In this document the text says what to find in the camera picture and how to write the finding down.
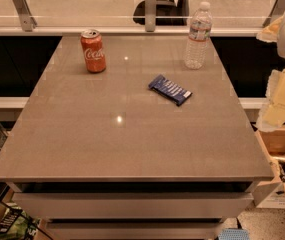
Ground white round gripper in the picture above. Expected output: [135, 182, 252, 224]
[256, 13, 285, 132]

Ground upper grey drawer front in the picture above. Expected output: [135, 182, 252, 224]
[13, 192, 253, 219]

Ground black office chair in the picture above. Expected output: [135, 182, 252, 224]
[133, 0, 189, 26]

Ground grey drawer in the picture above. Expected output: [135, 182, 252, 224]
[13, 192, 253, 219]
[46, 222, 221, 240]

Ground lower grey drawer front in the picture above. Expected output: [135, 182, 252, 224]
[46, 222, 221, 240]

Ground glass railing panel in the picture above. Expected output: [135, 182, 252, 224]
[0, 0, 275, 28]

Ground blue mesh basket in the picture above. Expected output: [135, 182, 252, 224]
[218, 229, 250, 240]

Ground clear plastic water bottle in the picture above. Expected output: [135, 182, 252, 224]
[184, 2, 212, 70]

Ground red Coca-Cola can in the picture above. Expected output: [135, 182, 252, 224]
[80, 29, 106, 73]

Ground cardboard box with items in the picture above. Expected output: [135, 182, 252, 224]
[253, 125, 285, 209]

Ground blue RXBAR wrapper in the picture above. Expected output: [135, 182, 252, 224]
[148, 75, 192, 106]

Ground middle metal railing post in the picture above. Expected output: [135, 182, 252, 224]
[145, 0, 156, 32]

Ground left metal railing post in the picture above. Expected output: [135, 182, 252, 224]
[12, 0, 37, 32]

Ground green snack bag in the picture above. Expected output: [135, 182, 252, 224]
[0, 202, 40, 240]

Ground metal railing post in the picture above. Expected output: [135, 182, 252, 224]
[263, 0, 285, 27]
[145, 0, 156, 32]
[12, 0, 37, 32]

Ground right metal railing post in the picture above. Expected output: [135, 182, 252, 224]
[263, 0, 285, 27]

